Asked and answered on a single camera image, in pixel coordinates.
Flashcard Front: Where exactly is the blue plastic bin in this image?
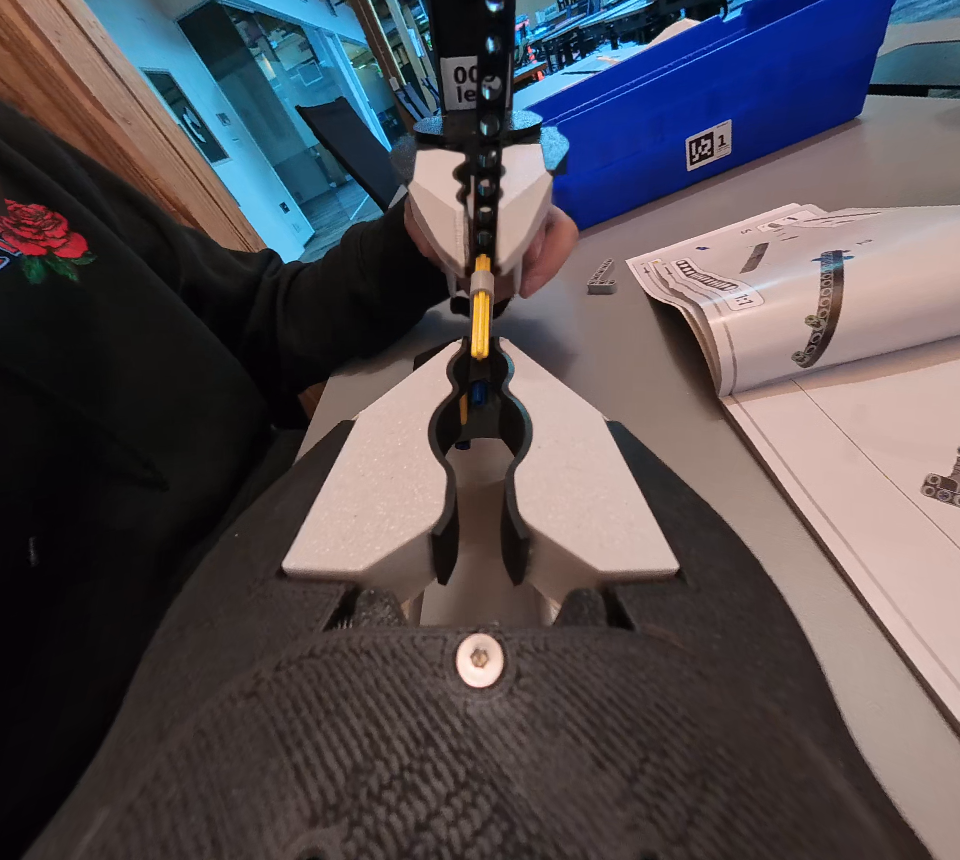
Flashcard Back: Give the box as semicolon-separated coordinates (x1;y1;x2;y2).
517;0;906;232

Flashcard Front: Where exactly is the white instruction booklet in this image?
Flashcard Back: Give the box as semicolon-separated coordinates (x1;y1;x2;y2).
626;203;960;729

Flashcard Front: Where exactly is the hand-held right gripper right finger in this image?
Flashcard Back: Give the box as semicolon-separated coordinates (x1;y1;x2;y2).
491;333;684;619

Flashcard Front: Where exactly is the black wall sign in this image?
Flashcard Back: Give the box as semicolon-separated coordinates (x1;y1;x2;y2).
141;69;230;165

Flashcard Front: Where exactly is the yellow toy axle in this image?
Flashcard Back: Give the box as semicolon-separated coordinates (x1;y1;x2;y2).
470;254;495;360

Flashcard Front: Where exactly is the person in black sweatshirt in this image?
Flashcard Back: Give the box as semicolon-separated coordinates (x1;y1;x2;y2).
0;102;316;860

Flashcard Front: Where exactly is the black office chair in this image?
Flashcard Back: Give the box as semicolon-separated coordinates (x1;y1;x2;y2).
294;97;410;212

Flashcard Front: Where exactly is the person's left forearm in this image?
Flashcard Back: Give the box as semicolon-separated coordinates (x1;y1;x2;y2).
247;203;466;381

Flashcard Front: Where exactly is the grey desk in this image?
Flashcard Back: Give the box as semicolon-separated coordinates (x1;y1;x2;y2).
296;93;960;860

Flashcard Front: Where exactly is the grey table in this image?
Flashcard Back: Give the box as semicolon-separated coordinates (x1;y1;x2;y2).
870;20;960;97

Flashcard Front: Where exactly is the person's left hand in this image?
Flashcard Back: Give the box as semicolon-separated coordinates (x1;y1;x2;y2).
403;200;581;301

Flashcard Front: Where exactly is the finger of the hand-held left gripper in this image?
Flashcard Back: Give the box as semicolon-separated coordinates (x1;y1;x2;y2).
407;146;481;276
489;141;556;279

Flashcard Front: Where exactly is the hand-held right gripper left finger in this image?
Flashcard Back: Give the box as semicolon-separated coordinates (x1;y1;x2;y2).
279;333;470;621

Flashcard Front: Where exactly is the black toy beam assembly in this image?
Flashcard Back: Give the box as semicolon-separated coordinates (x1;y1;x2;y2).
438;0;530;452

